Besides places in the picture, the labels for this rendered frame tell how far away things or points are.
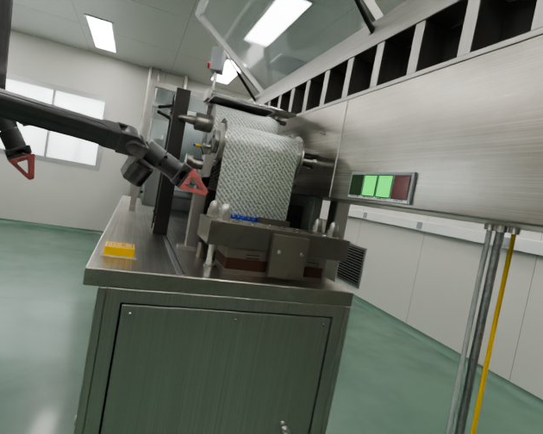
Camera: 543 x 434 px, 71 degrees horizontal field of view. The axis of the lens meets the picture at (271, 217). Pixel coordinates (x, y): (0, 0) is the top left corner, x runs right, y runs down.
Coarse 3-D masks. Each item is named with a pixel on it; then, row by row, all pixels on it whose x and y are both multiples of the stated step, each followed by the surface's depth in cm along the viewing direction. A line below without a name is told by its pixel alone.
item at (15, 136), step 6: (0, 132) 111; (6, 132) 111; (12, 132) 112; (18, 132) 113; (0, 138) 112; (6, 138) 111; (12, 138) 112; (18, 138) 113; (6, 144) 112; (12, 144) 112; (18, 144) 113; (24, 144) 115; (6, 150) 112; (12, 150) 111; (18, 150) 115; (24, 150) 112
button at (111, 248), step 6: (108, 246) 91; (114, 246) 92; (120, 246) 93; (126, 246) 95; (132, 246) 96; (108, 252) 91; (114, 252) 92; (120, 252) 92; (126, 252) 93; (132, 252) 93
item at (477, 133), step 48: (528, 48) 61; (384, 96) 96; (432, 96) 80; (480, 96) 68; (528, 96) 60; (336, 144) 115; (384, 144) 93; (432, 144) 78; (480, 144) 67; (528, 144) 58; (336, 192) 111; (432, 192) 76; (480, 192) 65; (528, 192) 57
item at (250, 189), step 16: (224, 160) 112; (224, 176) 112; (240, 176) 114; (256, 176) 116; (272, 176) 117; (288, 176) 119; (224, 192) 113; (240, 192) 115; (256, 192) 116; (272, 192) 118; (288, 192) 120; (240, 208) 115; (256, 208) 117; (272, 208) 119
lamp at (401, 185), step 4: (396, 180) 85; (400, 180) 84; (404, 180) 83; (408, 180) 82; (396, 184) 85; (400, 184) 84; (404, 184) 82; (408, 184) 81; (396, 188) 85; (400, 188) 84; (404, 188) 82; (408, 188) 81; (392, 192) 86; (396, 192) 85; (400, 192) 83; (404, 192) 82; (392, 196) 86; (396, 196) 84; (400, 196) 83; (404, 196) 82
